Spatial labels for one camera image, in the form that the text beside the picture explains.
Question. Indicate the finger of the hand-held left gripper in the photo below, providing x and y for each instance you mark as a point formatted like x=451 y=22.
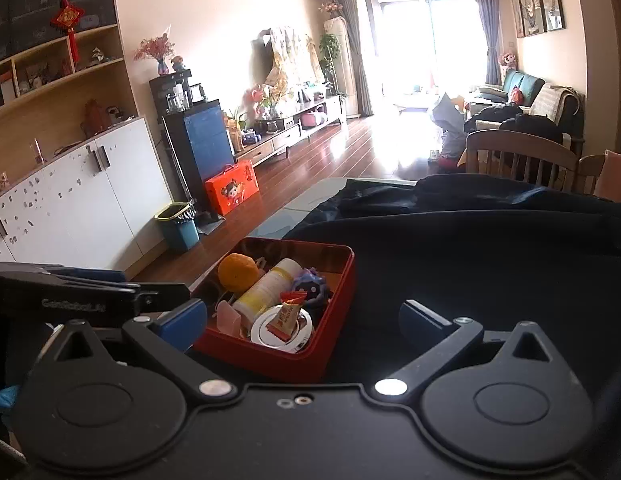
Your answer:
x=98 y=276
x=163 y=295

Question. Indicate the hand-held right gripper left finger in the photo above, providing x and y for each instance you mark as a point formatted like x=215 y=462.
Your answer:
x=183 y=320

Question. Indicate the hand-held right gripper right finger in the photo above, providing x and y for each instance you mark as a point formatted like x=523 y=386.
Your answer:
x=420 y=327

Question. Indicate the pink eraser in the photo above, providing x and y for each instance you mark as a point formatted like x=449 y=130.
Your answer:
x=228 y=321

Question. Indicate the orange tangerine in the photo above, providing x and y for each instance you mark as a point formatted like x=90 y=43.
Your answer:
x=238 y=272

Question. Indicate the white yellow bottle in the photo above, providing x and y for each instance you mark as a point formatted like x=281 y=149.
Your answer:
x=265 y=290

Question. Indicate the red tin box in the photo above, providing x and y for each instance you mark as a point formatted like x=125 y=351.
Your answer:
x=270 y=360

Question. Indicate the red snack packet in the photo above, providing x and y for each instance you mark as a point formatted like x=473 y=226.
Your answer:
x=285 y=317

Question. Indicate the purple toy figure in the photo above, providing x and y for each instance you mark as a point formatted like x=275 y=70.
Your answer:
x=310 y=285

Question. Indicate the person's left hand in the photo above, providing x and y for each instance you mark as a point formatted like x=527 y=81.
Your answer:
x=5 y=397

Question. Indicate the blue trash bin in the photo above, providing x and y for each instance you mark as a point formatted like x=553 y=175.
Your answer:
x=180 y=232

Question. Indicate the white sideboard cupboard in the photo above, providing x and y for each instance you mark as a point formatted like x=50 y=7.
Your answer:
x=65 y=210

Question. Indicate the grey dustpan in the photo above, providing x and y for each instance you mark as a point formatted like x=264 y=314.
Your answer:
x=208 y=225

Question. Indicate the dark blue cloth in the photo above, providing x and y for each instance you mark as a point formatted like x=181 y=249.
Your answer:
x=490 y=270

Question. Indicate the orange gift box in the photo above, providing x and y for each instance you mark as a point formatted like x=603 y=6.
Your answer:
x=233 y=187

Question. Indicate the red figure ornament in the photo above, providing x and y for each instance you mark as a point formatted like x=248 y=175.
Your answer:
x=93 y=116

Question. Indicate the black cabinet blue panel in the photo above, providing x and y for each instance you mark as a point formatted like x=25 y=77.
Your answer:
x=205 y=140

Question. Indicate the red floor cushion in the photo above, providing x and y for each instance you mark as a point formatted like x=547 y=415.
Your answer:
x=446 y=162

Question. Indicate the wooden television cabinet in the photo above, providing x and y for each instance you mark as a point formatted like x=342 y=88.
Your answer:
x=275 y=142

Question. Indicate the wooden chair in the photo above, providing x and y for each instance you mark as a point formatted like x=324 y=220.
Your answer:
x=520 y=142
x=590 y=170

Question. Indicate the grey white bag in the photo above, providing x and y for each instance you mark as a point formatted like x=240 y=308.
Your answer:
x=448 y=117

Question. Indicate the vase of pink flowers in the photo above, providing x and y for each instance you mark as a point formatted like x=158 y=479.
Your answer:
x=160 y=65

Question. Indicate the red flower bouquet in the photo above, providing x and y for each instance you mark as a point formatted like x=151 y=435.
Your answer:
x=260 y=97

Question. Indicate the white coffee table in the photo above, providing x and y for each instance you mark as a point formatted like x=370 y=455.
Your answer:
x=415 y=102

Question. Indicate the dark clothes pile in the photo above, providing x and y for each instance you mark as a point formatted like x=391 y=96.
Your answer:
x=493 y=114
x=535 y=127

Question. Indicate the small colourful figurine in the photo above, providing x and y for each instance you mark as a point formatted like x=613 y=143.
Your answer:
x=178 y=64

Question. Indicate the pink bag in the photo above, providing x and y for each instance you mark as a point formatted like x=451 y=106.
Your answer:
x=309 y=119

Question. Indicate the pink cloth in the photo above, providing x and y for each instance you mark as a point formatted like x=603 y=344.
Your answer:
x=618 y=175

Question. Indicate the red knot ornament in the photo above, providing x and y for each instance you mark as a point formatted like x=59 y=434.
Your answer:
x=68 y=19

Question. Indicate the cream sofa blanket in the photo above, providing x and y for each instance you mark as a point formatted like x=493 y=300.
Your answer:
x=550 y=100

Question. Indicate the teal sofa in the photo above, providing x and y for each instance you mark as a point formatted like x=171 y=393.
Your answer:
x=523 y=84

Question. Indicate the patterned television cover cloth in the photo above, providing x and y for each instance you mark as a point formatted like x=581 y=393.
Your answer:
x=285 y=60

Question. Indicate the white standing air conditioner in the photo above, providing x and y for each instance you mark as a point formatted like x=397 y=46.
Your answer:
x=340 y=70

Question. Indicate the pink doll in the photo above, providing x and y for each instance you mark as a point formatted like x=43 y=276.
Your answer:
x=508 y=58

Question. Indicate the grey curtain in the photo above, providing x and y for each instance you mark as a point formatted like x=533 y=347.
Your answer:
x=490 y=30
x=353 y=50

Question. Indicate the green houseplant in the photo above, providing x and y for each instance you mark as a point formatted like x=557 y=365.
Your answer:
x=329 y=47

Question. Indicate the dried flower arrangement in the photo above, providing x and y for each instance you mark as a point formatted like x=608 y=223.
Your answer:
x=331 y=7

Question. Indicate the wooden wall shelf unit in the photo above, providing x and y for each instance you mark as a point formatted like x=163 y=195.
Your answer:
x=40 y=90

